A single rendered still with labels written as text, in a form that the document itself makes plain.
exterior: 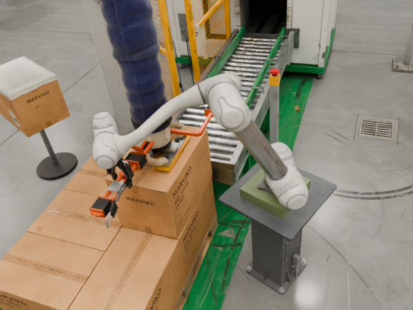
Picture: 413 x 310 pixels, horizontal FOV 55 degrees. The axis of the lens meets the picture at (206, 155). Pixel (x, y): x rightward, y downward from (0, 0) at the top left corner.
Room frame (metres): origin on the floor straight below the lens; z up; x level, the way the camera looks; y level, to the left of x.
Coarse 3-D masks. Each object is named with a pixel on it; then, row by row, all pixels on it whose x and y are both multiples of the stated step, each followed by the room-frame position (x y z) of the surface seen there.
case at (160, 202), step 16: (192, 128) 2.10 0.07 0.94; (192, 144) 1.93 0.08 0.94; (208, 144) 2.07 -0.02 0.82; (192, 160) 1.84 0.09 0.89; (208, 160) 2.04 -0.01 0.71; (144, 176) 1.69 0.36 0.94; (160, 176) 1.67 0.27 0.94; (176, 176) 1.65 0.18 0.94; (192, 176) 1.81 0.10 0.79; (208, 176) 2.01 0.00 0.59; (128, 192) 1.65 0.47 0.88; (144, 192) 1.60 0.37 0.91; (160, 192) 1.55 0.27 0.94; (176, 192) 1.62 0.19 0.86; (192, 192) 1.78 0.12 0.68; (128, 208) 1.66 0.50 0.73; (144, 208) 1.61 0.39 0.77; (160, 208) 1.56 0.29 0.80; (176, 208) 1.59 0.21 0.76; (192, 208) 1.75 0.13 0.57; (128, 224) 1.68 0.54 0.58; (144, 224) 1.63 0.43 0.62; (160, 224) 1.57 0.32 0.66; (176, 224) 1.56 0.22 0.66
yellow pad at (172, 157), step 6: (174, 138) 1.97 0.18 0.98; (180, 138) 1.96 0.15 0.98; (186, 138) 1.96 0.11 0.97; (180, 144) 1.90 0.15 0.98; (180, 150) 1.85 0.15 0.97; (162, 156) 1.81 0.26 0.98; (168, 156) 1.78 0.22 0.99; (174, 156) 1.79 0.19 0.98; (168, 162) 1.74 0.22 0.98; (174, 162) 1.75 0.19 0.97; (156, 168) 1.72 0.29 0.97; (162, 168) 1.71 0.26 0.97; (168, 168) 1.70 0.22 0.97
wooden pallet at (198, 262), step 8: (216, 216) 2.07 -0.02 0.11; (216, 224) 2.05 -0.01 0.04; (208, 232) 1.90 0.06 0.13; (208, 240) 1.91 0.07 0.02; (200, 248) 1.76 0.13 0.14; (200, 256) 1.78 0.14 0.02; (200, 264) 1.72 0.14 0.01; (192, 272) 1.65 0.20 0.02; (192, 280) 1.58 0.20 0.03; (184, 288) 1.47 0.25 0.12; (184, 296) 1.47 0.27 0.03; (176, 304) 1.36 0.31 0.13
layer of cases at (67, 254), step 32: (64, 192) 2.09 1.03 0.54; (96, 192) 2.04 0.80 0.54; (64, 224) 1.78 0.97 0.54; (96, 224) 1.74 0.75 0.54; (192, 224) 1.71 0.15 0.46; (32, 256) 1.55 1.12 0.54; (64, 256) 1.52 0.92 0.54; (96, 256) 1.48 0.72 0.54; (128, 256) 1.45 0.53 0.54; (160, 256) 1.43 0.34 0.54; (192, 256) 1.64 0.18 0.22; (0, 288) 1.35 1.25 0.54; (32, 288) 1.32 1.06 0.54; (64, 288) 1.29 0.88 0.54; (96, 288) 1.27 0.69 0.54; (128, 288) 1.24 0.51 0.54; (160, 288) 1.27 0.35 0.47
